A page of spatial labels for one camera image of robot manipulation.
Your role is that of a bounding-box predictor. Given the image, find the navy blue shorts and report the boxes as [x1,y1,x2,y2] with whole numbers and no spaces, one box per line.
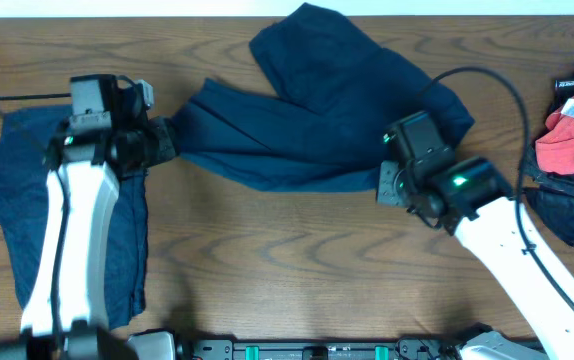
[172,4,474,192]

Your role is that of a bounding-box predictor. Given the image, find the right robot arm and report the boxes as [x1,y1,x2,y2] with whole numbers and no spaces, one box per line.
[377,112,574,359]

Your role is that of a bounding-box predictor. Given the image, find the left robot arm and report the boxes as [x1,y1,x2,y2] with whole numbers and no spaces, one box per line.
[0,74,177,359]

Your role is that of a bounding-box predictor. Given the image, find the navy blue folded garment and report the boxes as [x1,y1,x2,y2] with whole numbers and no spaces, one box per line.
[0,105,148,329]

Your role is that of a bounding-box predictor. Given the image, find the black garment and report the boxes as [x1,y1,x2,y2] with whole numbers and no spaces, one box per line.
[524,74,574,246]

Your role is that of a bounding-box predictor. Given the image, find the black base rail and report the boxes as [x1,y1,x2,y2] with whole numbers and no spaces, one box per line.
[126,329,551,360]

